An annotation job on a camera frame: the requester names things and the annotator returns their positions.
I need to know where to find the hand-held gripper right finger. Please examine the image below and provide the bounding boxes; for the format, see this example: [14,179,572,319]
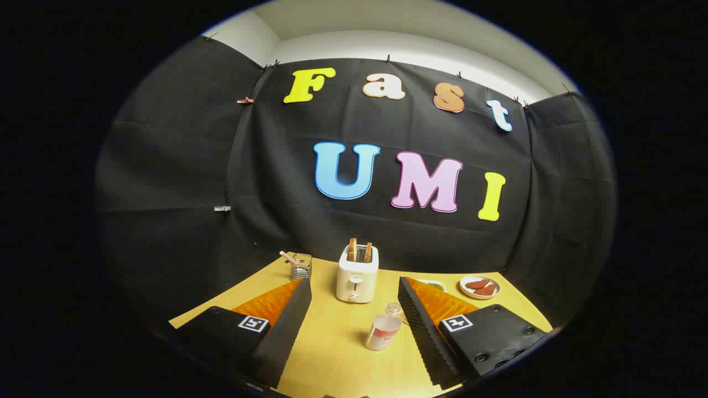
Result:
[398,276,554,389]

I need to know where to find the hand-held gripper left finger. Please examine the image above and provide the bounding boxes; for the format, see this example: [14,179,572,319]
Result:
[166,277,313,389]

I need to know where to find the clear juice bottle red label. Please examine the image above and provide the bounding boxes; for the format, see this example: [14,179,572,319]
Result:
[364,302,404,352]

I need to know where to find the wooden table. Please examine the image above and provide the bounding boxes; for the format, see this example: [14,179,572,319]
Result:
[169,253,554,398]

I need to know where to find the white round plate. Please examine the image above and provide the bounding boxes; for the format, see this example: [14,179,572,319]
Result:
[459,275,502,300]

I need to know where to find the white toaster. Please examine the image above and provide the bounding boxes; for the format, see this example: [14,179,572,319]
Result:
[336,244,380,304]

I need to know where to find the metal wire holder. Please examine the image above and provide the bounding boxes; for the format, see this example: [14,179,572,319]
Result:
[291,253,313,281]

